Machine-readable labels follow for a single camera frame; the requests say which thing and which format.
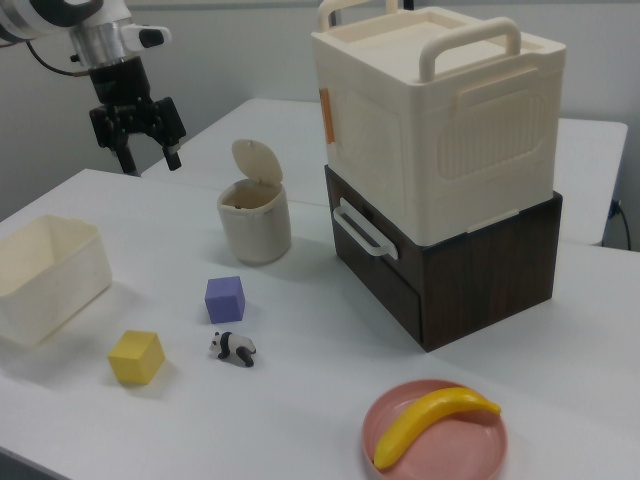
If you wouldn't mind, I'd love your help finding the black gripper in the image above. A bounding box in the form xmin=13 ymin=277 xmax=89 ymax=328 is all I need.
xmin=88 ymin=57 xmax=187 ymax=176

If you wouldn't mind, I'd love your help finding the cream trash bin with lid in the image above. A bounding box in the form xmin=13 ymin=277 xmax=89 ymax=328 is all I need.
xmin=216 ymin=138 xmax=293 ymax=266

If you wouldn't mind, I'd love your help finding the purple foam cube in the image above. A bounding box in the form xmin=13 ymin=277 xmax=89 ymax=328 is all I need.
xmin=204 ymin=275 xmax=248 ymax=325

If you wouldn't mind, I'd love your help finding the white plastic storage container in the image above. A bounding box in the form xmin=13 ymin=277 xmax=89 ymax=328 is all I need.
xmin=0 ymin=214 xmax=114 ymax=347

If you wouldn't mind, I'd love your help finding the yellow foam cube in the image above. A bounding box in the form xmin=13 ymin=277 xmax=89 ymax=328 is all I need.
xmin=107 ymin=329 xmax=167 ymax=386

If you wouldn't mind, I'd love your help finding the small panda figurine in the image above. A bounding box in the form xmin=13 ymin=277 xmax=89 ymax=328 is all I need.
xmin=208 ymin=331 xmax=258 ymax=368

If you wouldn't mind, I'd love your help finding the cream plastic storage cabinet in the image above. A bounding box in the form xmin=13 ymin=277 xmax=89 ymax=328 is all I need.
xmin=309 ymin=0 xmax=568 ymax=246

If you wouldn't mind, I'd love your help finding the dark brown wooden drawer box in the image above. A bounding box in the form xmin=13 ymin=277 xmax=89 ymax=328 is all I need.
xmin=323 ymin=164 xmax=565 ymax=354

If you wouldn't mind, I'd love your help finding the yellow toy banana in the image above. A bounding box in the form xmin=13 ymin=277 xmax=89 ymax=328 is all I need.
xmin=373 ymin=386 xmax=503 ymax=471

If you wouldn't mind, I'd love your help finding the pink plate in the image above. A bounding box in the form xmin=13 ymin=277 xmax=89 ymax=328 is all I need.
xmin=362 ymin=378 xmax=510 ymax=480

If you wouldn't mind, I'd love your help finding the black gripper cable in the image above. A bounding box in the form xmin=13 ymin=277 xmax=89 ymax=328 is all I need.
xmin=24 ymin=40 xmax=96 ymax=80

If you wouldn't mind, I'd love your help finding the orange cabinet door handle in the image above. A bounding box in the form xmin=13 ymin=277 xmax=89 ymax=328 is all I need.
xmin=318 ymin=87 xmax=336 ymax=147

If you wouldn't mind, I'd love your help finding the white drawer handle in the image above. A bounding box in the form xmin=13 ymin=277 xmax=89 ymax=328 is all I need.
xmin=332 ymin=196 xmax=401 ymax=261

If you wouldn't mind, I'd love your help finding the black wall cable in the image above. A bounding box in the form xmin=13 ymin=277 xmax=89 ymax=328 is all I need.
xmin=610 ymin=198 xmax=632 ymax=251

